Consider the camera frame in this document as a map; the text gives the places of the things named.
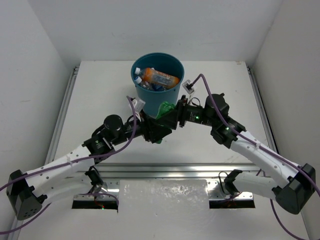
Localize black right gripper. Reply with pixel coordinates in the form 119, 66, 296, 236
155, 94, 216, 129

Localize crushed green plastic bottle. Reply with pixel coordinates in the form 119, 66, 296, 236
153, 101, 176, 144

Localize orange bottle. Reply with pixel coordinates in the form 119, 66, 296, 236
134, 67, 180, 89

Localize clear bottle white cap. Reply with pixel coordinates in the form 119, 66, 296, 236
133, 76, 154, 92

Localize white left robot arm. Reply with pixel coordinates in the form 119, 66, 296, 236
6, 113, 172, 221

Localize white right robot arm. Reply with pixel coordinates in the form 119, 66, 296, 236
156, 93, 320, 215

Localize teal plastic bin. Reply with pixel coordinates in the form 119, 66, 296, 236
130, 52, 185, 117

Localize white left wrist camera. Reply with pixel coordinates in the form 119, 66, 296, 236
131, 98, 146, 113

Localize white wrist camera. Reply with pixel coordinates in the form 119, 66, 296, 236
182, 79, 197, 95
131, 98, 146, 113

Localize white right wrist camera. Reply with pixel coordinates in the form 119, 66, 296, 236
182, 79, 197, 95

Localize aluminium table frame rails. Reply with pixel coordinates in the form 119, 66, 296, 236
7, 63, 300, 236

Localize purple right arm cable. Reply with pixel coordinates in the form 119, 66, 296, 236
191, 73, 320, 240

